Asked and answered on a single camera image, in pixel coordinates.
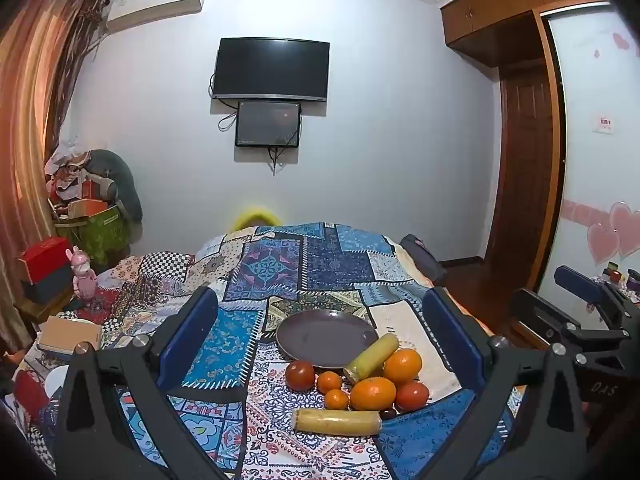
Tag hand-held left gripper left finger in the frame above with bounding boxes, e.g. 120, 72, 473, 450
54, 286, 246, 480

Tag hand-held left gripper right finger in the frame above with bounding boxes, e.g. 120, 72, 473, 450
395, 286, 588, 480

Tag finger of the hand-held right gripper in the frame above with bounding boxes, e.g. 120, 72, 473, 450
553, 264, 632, 318
509, 287, 583, 356

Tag large orange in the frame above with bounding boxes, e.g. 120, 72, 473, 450
383, 348, 423, 386
349, 376, 397, 412

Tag red tomato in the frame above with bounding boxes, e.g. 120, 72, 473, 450
285, 360, 316, 392
395, 381, 431, 412

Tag yellow corn cob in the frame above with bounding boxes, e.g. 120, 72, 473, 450
343, 333, 400, 383
292, 408, 383, 436

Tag dark purple round plate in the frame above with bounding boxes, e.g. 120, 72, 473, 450
276, 309, 378, 368

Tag small cosmetic jars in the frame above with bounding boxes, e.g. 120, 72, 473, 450
602, 260, 640, 306

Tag white wardrobe sliding door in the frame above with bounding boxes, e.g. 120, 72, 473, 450
540, 5, 640, 306

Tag brown wooden door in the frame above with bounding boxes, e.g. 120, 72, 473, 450
487, 67, 561, 291

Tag flat cardboard box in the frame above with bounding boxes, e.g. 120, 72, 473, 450
37, 315, 104, 356

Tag pink rabbit toy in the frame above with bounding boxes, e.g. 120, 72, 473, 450
71, 246, 97, 303

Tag yellow fluffy cushion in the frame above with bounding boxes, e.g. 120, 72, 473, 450
231, 205, 283, 233

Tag green printed bag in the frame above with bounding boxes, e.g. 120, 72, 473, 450
55, 204, 133, 266

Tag dark grey box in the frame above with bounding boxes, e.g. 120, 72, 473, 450
20, 265, 76, 306

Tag patchwork printed blanket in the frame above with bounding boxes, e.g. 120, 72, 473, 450
15, 220, 521, 480

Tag red box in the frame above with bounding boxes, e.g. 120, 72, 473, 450
18, 237, 73, 283

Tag pile of clothes and boxes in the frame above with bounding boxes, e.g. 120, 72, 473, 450
44, 140, 121, 221

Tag orange striped curtain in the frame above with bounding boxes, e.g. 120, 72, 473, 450
0, 0, 108, 351

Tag wooden overhead cabinet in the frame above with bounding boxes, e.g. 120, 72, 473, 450
440, 0, 606, 68

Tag white air conditioner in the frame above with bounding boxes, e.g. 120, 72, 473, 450
102, 0, 208, 36

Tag pink heart wall stickers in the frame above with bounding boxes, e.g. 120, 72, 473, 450
586, 201, 640, 266

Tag small black wall monitor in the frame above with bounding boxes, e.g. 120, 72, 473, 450
235, 101, 302, 149

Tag black wall television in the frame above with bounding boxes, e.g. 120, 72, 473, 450
211, 37, 331, 102

